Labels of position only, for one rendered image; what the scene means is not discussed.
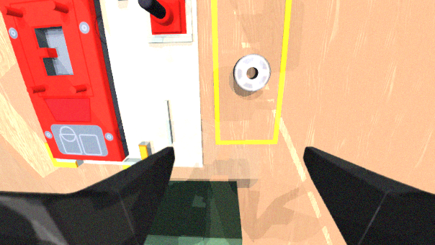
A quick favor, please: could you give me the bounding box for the black wheel with grey hub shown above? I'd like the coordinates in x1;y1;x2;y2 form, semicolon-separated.
233;53;271;92

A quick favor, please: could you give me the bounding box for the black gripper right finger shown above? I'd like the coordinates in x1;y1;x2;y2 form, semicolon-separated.
302;146;435;245

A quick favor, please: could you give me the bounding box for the yellow rectangular outline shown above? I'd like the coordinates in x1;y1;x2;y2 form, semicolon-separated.
211;0;292;144

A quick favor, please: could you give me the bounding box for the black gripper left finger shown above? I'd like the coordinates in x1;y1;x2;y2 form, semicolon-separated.
0;146;176;245

